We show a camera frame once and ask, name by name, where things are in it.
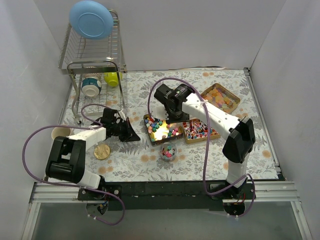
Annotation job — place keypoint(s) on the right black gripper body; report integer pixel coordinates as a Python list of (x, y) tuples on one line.
[(176, 117)]

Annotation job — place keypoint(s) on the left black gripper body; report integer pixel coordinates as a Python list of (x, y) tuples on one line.
[(126, 128)]

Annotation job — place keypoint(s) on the tin of star candies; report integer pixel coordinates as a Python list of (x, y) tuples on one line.
[(159, 132)]

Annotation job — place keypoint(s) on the tin of lollipops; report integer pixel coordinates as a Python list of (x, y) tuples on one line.
[(196, 131)]

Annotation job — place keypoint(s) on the clear glass bowl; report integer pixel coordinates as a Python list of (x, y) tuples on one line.
[(168, 152)]

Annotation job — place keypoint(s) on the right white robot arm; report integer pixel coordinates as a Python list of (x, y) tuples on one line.
[(239, 134)]

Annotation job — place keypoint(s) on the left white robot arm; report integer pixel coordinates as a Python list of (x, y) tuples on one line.
[(67, 158)]

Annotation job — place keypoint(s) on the floral table mat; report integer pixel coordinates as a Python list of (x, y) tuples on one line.
[(140, 161)]

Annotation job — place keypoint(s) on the gold round lid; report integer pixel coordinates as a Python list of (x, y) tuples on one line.
[(102, 151)]

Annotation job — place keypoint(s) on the teal and white bowl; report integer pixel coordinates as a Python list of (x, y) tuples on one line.
[(91, 86)]

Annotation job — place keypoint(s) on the yellow-green bowl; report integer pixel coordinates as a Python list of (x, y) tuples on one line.
[(112, 78)]

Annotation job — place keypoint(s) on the beige paper cup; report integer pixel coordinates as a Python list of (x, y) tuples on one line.
[(61, 131)]

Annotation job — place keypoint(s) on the patterned small bowl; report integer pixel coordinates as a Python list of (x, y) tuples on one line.
[(90, 74)]

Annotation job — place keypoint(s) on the metal dish rack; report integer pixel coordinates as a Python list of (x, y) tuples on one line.
[(106, 56)]

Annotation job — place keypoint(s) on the blue plate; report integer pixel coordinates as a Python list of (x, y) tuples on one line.
[(91, 20)]

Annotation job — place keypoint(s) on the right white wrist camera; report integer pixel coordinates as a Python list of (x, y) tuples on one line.
[(159, 113)]

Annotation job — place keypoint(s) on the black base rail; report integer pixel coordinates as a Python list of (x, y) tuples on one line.
[(168, 195)]

